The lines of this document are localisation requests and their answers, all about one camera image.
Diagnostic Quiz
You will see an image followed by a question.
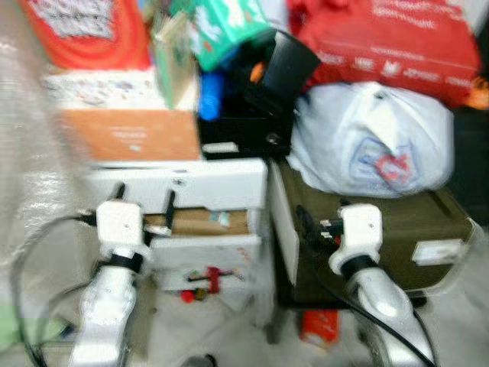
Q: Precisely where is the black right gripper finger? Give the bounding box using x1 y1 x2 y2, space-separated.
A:
294 203 318 239

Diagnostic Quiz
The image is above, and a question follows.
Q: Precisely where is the brown cardboard sheet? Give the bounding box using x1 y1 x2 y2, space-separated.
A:
145 209 251 236

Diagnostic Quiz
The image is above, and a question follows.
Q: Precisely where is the white drawer cabinet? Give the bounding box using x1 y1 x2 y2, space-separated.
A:
86 158 282 337

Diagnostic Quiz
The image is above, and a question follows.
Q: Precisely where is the orange cardboard box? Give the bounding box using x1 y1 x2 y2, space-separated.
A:
60 107 202 163

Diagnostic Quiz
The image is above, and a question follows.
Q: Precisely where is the red toy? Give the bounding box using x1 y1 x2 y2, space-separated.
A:
180 265 247 303

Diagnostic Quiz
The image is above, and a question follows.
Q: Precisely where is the olive brown storage box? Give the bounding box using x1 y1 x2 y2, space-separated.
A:
271 159 476 308

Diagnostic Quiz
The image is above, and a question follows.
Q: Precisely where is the white plastic bag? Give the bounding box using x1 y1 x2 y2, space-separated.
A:
289 81 457 200

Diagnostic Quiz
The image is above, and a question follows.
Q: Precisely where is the red can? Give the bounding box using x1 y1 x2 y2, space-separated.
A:
298 308 342 350

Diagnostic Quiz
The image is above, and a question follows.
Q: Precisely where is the black box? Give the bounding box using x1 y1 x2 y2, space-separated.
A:
197 107 297 161

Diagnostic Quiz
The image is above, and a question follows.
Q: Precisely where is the white floral box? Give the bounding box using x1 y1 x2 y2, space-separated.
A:
42 67 201 112

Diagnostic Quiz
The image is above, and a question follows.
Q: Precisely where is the blue bottle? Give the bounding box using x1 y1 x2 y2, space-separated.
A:
197 70 225 122

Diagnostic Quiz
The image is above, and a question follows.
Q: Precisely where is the small orange object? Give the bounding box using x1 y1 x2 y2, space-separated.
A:
465 75 489 109

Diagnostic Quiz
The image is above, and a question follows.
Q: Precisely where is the robot left leg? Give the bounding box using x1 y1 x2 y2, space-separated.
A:
182 354 219 367

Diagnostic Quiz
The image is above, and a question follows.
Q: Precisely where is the green beige book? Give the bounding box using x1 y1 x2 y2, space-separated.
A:
151 9 201 112

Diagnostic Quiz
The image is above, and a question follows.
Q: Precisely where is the red white printed bag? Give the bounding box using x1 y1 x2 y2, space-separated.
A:
21 0 151 71

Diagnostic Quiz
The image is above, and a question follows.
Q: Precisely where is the black angular object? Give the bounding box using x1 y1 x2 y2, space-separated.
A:
243 29 322 117

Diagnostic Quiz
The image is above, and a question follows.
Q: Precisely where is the light green mat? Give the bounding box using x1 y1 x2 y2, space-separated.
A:
0 304 71 346

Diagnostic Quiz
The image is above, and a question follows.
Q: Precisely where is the large red fabric bag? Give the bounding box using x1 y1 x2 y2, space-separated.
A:
289 0 484 106

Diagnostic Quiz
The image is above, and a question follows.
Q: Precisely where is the teal green package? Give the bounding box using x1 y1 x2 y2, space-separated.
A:
186 0 274 72

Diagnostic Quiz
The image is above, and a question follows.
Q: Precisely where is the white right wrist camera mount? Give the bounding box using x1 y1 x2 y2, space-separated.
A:
329 203 384 266

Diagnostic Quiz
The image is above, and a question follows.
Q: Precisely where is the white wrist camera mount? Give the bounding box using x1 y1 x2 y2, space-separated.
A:
329 203 384 266
95 200 147 262

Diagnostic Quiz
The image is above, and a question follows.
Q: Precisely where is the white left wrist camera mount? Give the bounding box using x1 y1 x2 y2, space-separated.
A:
95 200 147 262

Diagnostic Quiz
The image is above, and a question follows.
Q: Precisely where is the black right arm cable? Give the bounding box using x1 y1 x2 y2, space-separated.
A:
294 229 432 367

